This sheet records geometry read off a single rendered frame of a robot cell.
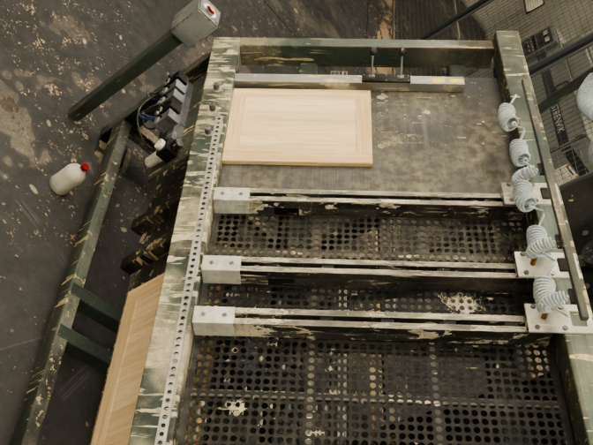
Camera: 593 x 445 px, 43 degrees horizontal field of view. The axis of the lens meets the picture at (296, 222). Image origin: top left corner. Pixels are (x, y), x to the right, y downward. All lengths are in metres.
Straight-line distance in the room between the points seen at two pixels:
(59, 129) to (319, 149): 1.37
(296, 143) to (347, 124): 0.23
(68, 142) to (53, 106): 0.19
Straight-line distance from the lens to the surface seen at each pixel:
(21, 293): 3.15
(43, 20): 4.04
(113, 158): 3.54
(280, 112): 3.02
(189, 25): 3.26
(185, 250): 2.50
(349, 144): 2.88
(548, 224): 2.59
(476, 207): 2.63
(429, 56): 3.38
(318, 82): 3.14
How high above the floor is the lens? 2.42
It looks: 30 degrees down
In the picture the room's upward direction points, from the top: 62 degrees clockwise
